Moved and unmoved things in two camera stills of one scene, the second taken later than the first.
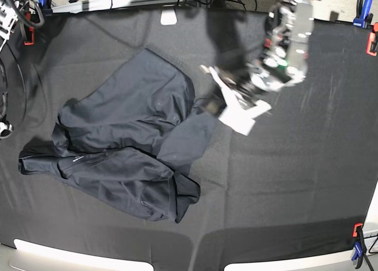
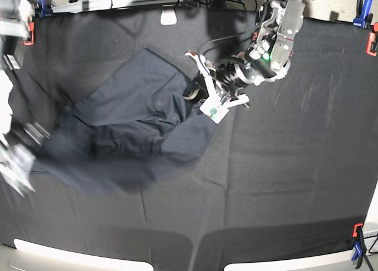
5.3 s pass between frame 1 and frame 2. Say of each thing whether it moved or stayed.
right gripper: moved
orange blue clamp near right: stayed
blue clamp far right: stayed
